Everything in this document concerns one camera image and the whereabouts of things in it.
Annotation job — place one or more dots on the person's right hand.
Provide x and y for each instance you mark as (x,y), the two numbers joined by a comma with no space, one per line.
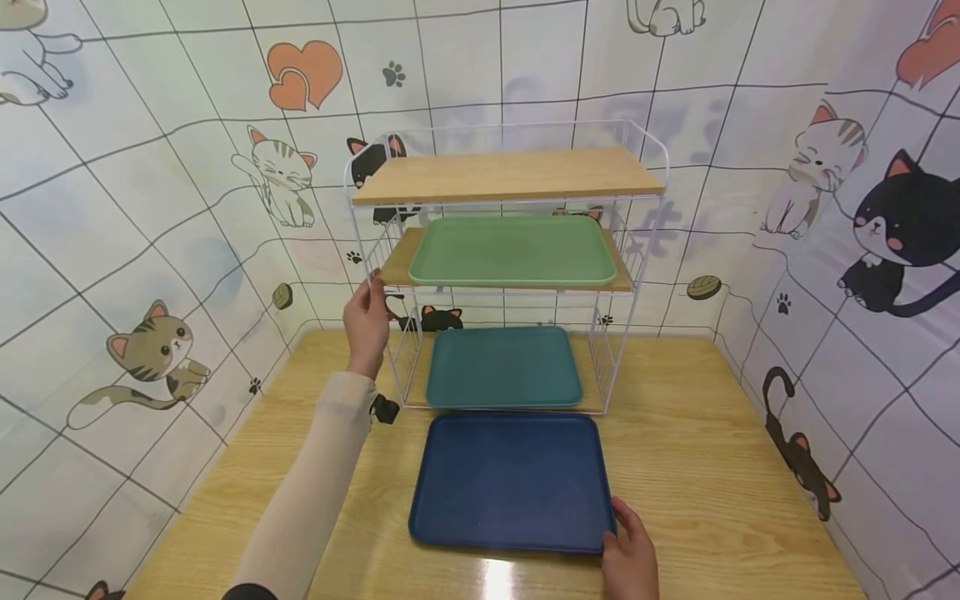
(631,558)

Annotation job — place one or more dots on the person's left hand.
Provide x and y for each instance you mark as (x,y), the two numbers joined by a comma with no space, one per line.
(365,333)

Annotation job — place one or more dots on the person's left fingers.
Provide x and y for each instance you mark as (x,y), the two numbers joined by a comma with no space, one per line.
(358,292)

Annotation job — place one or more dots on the person's left thumb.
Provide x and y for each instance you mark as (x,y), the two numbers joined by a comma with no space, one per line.
(382,310)

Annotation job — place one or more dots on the person's right thumb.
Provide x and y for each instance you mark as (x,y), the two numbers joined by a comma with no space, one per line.
(622,513)

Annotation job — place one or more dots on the person's right index finger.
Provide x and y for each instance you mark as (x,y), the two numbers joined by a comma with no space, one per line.
(608,545)

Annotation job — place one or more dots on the dark blue plastic tray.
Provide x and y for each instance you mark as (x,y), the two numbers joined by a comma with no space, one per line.
(511,482)

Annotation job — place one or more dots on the black wrist band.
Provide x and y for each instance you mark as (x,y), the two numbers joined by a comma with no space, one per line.
(385,408)

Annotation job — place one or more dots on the teal plastic tray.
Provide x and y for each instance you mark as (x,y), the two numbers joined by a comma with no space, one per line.
(504,367)

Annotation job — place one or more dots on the light green plastic tray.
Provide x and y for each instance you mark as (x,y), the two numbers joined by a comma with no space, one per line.
(513,250)

